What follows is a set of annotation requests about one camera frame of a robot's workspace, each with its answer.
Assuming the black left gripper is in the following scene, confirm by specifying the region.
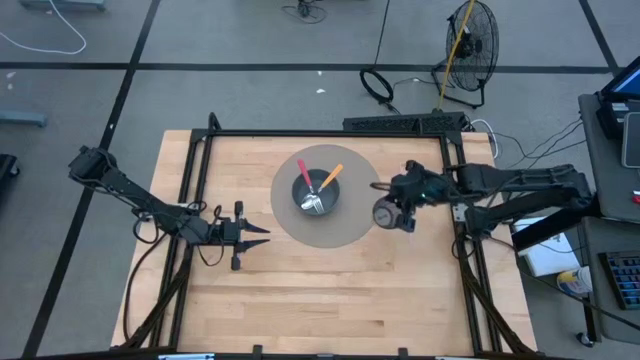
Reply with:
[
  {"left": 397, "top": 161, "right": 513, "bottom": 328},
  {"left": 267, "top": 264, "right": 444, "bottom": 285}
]
[{"left": 218, "top": 200, "right": 272, "bottom": 272}]

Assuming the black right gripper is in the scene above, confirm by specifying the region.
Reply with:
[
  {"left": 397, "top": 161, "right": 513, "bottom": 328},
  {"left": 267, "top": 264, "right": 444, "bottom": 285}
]
[{"left": 369, "top": 159, "right": 454, "bottom": 234}]

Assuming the orange handled metal utensil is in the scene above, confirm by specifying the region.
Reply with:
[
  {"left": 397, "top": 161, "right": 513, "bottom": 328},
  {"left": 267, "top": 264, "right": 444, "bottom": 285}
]
[{"left": 299, "top": 163, "right": 345, "bottom": 212}]

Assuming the red handled metal utensil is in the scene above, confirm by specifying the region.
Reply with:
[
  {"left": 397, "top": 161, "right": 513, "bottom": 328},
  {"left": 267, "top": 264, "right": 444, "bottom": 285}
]
[{"left": 296, "top": 158, "right": 326, "bottom": 215}]

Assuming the round grey placemat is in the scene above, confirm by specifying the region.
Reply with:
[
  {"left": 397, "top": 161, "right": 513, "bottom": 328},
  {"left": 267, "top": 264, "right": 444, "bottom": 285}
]
[{"left": 270, "top": 144, "right": 383, "bottom": 250}]

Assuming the grey round bowl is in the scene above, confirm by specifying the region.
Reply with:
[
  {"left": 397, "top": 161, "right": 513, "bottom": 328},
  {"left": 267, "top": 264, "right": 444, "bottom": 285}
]
[{"left": 291, "top": 168, "right": 342, "bottom": 217}]

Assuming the white paper box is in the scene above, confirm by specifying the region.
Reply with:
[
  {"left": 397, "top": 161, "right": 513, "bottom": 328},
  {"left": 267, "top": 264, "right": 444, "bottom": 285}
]
[{"left": 511, "top": 216, "right": 582, "bottom": 279}]

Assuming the black floor fan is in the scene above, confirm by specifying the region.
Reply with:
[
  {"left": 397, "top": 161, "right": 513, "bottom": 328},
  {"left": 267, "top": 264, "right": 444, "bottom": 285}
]
[{"left": 430, "top": 0, "right": 501, "bottom": 110}]

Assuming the wipes canister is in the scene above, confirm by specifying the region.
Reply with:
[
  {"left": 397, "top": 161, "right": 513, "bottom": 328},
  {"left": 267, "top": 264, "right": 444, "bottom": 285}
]
[{"left": 555, "top": 265, "right": 594, "bottom": 297}]

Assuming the grey desk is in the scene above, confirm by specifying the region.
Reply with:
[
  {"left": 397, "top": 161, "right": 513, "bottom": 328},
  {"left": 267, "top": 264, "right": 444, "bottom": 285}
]
[{"left": 577, "top": 92, "right": 640, "bottom": 222}]

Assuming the black keyboard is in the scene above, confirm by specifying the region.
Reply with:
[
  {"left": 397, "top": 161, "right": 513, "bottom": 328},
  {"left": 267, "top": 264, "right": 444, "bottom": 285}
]
[{"left": 597, "top": 249, "right": 640, "bottom": 312}]

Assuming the grey side table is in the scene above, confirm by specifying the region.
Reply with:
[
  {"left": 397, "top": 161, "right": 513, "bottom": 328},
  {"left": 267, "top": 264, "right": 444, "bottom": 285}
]
[{"left": 577, "top": 216, "right": 640, "bottom": 349}]

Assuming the grey tablet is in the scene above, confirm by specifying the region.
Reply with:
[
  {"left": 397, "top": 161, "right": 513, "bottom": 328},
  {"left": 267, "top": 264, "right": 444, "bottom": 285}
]
[{"left": 621, "top": 111, "right": 640, "bottom": 170}]

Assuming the grey stand foot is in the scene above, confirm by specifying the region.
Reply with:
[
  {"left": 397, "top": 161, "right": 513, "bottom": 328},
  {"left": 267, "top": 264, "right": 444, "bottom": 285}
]
[
  {"left": 18, "top": 0, "right": 108, "bottom": 13},
  {"left": 0, "top": 109, "right": 49, "bottom": 129}
]

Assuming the black laptop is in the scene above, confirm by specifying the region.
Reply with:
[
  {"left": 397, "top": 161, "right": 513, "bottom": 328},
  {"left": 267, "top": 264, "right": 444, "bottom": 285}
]
[{"left": 596, "top": 63, "right": 640, "bottom": 141}]

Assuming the black aluminium table frame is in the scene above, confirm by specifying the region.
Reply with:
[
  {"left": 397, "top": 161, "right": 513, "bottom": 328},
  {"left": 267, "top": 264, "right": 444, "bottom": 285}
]
[{"left": 118, "top": 111, "right": 539, "bottom": 359}]

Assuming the white looped cable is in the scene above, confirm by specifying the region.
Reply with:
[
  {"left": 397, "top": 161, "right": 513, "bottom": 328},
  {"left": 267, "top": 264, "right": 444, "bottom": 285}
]
[{"left": 468, "top": 117, "right": 501, "bottom": 160}]

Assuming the coiled black cable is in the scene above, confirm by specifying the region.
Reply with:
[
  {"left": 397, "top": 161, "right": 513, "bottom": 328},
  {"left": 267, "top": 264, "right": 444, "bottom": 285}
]
[{"left": 359, "top": 67, "right": 402, "bottom": 115}]

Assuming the yellow cable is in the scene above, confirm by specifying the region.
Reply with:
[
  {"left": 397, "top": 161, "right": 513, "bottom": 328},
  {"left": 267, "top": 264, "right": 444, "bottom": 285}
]
[{"left": 437, "top": 0, "right": 477, "bottom": 112}]

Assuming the black cable bundle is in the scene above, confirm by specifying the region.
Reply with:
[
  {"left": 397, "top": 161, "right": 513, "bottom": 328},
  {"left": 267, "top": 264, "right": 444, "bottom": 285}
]
[{"left": 280, "top": 0, "right": 329, "bottom": 26}]

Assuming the white floor cable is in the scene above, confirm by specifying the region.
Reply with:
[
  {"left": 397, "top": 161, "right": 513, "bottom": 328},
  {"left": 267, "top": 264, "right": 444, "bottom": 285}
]
[{"left": 0, "top": 0, "right": 88, "bottom": 56}]

